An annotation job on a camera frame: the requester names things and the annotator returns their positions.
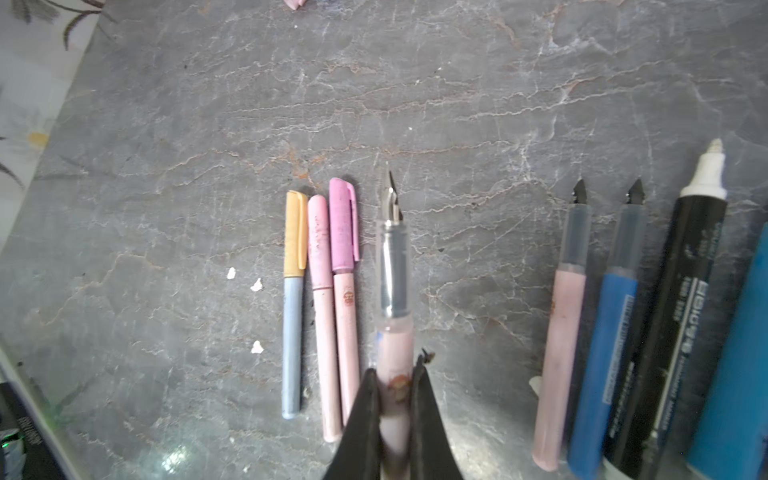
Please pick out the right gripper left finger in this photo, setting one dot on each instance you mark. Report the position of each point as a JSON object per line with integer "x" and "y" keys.
{"x": 359, "y": 452}

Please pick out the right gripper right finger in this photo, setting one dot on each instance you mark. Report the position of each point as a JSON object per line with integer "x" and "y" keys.
{"x": 430, "y": 454}

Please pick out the green capped pastel pen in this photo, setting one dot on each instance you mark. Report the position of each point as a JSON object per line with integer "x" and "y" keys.
{"x": 394, "y": 330}

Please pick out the pale pink pen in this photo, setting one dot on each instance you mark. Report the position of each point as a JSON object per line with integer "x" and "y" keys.
{"x": 564, "y": 320}

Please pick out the purple capped pastel pen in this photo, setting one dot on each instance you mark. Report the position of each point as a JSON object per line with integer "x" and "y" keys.
{"x": 345, "y": 253}

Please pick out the black marker white cap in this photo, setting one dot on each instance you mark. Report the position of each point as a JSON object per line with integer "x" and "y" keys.
{"x": 646, "y": 404}

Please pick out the light pink pastel pen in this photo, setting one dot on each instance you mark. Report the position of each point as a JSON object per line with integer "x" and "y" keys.
{"x": 319, "y": 251}

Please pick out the light blue highlighter pen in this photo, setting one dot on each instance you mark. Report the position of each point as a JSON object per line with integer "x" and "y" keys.
{"x": 731, "y": 438}

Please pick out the pale pink pen cap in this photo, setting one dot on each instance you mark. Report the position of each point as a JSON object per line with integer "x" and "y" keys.
{"x": 295, "y": 4}

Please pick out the yellow capped blue pen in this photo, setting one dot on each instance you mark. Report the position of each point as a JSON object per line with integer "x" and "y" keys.
{"x": 295, "y": 264}

